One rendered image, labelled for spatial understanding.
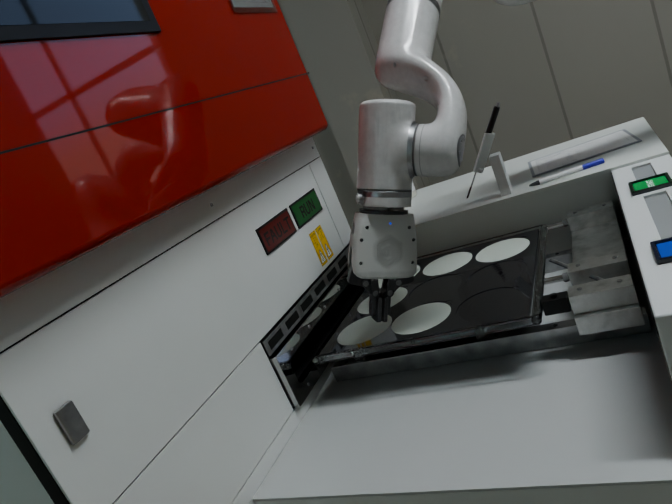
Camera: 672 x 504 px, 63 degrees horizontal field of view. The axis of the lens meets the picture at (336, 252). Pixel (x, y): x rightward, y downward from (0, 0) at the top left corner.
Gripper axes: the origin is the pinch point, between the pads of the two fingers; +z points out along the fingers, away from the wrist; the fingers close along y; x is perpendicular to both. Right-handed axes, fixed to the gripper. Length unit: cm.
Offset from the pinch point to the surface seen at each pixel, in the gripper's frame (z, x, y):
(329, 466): 19.0, -11.8, -10.6
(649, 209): -16.9, -15.6, 34.2
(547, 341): 2.7, -12.7, 21.6
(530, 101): -53, 137, 114
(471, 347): 5.4, -5.8, 13.2
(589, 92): -56, 123, 132
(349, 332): 6.4, 8.2, -2.4
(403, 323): 3.0, 0.9, 4.5
